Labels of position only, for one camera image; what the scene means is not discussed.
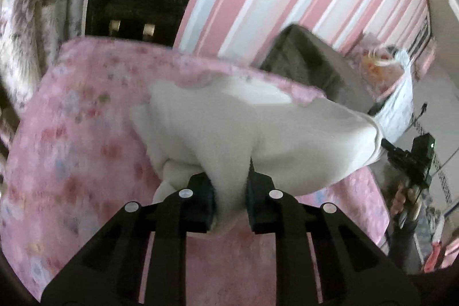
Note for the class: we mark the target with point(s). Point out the brown plush covered furniture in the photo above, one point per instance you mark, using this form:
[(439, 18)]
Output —
[(300, 56)]

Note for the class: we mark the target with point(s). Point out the white fleece sweater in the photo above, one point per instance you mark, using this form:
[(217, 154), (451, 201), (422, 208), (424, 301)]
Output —
[(233, 125)]

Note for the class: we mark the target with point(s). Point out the pink floral gift bag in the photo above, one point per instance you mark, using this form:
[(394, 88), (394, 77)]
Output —
[(382, 67)]

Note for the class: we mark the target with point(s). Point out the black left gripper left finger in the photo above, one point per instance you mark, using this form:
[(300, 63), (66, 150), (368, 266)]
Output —
[(139, 256)]

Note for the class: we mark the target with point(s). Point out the pale green floral quilt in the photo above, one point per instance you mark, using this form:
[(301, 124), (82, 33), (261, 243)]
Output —
[(394, 114)]

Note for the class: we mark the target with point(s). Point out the person right hand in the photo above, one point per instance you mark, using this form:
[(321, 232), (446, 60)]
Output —
[(406, 199)]

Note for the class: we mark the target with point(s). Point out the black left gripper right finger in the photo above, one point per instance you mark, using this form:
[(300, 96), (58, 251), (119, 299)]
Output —
[(322, 257)]

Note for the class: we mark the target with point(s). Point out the blue floral curtain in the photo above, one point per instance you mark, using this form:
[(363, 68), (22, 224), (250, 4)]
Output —
[(32, 32)]

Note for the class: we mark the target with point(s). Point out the pink floral bed sheet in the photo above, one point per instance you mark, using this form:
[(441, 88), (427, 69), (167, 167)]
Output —
[(76, 160)]

